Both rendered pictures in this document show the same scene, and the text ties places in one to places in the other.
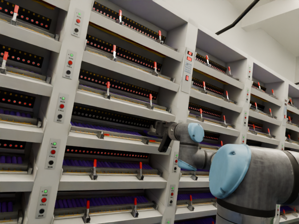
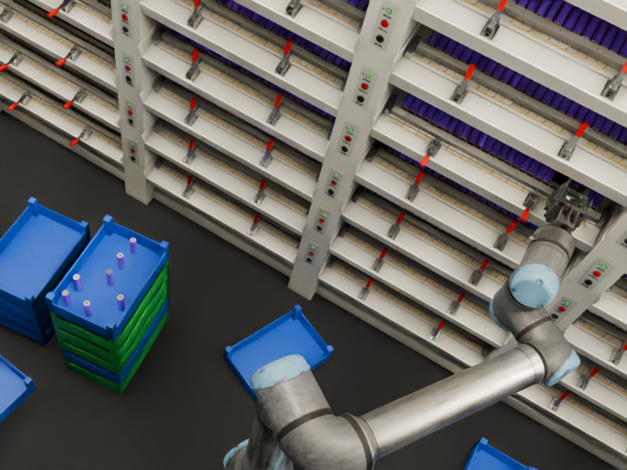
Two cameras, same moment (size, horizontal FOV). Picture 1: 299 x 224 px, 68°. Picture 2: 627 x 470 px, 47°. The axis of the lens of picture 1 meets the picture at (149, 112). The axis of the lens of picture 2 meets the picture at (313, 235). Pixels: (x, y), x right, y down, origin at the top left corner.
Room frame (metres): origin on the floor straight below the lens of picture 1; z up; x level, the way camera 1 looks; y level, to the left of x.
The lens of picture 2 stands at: (0.12, -0.62, 2.26)
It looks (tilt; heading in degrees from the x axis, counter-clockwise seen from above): 56 degrees down; 51
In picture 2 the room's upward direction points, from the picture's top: 17 degrees clockwise
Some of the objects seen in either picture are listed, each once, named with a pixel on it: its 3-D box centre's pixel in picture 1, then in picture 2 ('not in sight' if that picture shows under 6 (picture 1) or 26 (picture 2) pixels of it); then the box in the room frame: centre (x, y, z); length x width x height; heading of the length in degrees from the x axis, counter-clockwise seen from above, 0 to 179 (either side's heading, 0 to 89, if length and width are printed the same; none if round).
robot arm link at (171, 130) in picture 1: (176, 131); (550, 244); (1.14, -0.15, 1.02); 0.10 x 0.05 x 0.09; 126
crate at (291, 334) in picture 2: not in sight; (278, 353); (0.76, 0.17, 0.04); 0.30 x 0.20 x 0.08; 13
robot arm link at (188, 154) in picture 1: (190, 157); (519, 305); (1.06, -0.22, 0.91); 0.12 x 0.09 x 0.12; 92
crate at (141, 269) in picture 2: not in sight; (110, 276); (0.30, 0.40, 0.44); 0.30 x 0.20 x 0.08; 43
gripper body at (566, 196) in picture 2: (166, 130); (564, 218); (1.21, -0.10, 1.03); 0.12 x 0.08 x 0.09; 36
